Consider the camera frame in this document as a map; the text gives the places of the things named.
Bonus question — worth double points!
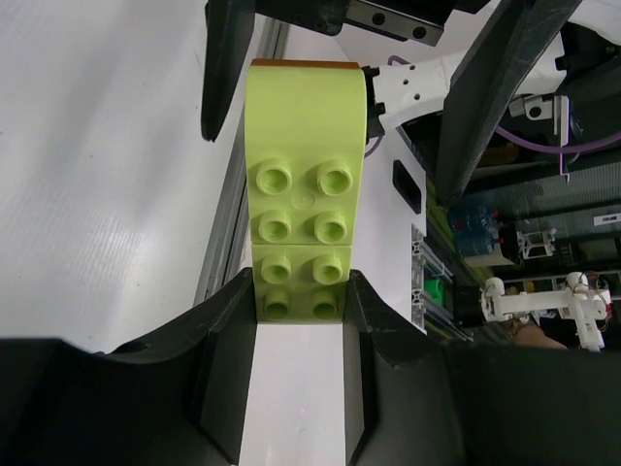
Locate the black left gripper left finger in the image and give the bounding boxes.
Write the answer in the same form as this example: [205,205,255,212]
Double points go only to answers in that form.
[1,269,257,465]

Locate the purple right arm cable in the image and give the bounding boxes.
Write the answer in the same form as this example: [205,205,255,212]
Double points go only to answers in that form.
[363,55,621,161]

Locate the blue water bottles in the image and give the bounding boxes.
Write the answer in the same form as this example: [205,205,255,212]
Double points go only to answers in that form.
[447,204,499,257]

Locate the long light green lego brick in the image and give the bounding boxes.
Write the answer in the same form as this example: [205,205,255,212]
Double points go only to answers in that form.
[244,57,370,249]

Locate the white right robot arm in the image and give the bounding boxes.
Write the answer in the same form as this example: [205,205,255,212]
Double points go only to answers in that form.
[201,1,620,203]

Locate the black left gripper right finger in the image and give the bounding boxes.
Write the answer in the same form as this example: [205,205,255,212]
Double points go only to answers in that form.
[343,271,620,465]

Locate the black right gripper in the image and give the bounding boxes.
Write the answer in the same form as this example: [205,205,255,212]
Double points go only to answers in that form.
[200,0,580,206]

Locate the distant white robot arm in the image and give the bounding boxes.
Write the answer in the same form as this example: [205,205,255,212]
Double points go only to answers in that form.
[343,271,620,465]

